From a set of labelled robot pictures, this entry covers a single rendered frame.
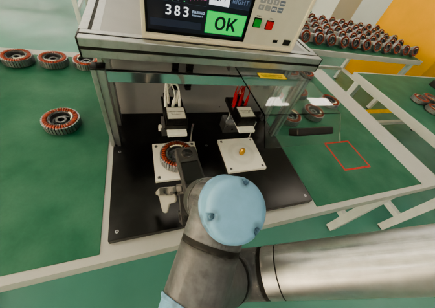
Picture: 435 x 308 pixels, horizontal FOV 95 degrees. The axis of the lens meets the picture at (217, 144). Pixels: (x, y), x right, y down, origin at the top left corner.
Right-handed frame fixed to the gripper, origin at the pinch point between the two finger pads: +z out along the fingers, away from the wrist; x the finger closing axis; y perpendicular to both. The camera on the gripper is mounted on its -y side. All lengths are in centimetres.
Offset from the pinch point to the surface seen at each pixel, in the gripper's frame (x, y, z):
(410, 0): 348, -206, 83
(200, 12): 5.2, -40.1, -15.9
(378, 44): 231, -117, 71
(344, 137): 86, -12, 18
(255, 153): 30.1, -8.3, 12.3
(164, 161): -4.4, -8.1, 8.4
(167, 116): -2.4, -21.2, 3.7
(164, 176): -4.7, -3.3, 9.4
